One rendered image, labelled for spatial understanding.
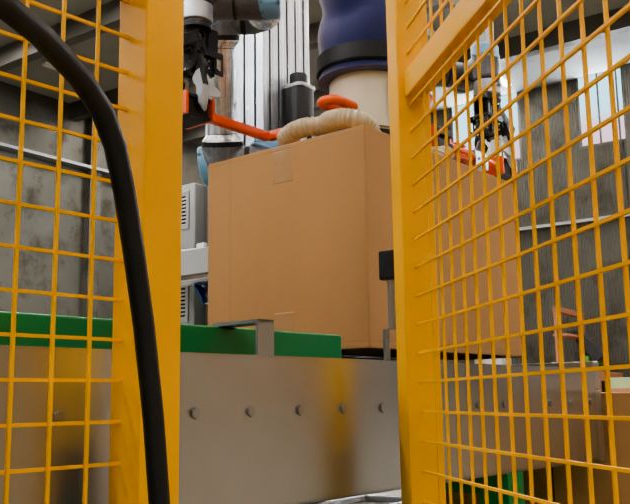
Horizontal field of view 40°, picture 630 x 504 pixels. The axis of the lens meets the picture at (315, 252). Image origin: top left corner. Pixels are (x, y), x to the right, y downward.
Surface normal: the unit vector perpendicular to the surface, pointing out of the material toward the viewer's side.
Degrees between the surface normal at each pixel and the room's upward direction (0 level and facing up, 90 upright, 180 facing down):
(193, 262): 90
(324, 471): 90
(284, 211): 90
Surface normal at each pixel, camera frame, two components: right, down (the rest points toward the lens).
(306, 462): 0.75, -0.12
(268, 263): -0.63, -0.12
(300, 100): 0.15, -0.17
